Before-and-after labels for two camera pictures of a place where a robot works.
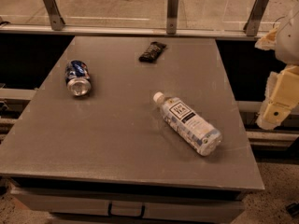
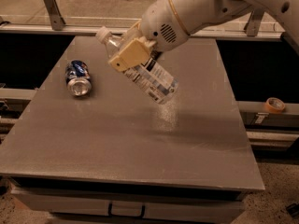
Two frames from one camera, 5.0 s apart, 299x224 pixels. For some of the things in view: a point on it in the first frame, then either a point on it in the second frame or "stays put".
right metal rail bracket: [252, 23] stays put
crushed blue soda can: [77, 74] stays put
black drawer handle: [110, 215] stays put
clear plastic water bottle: [192, 127] → [153, 76]
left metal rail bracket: [56, 19] stays put
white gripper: [290, 42] → [161, 22]
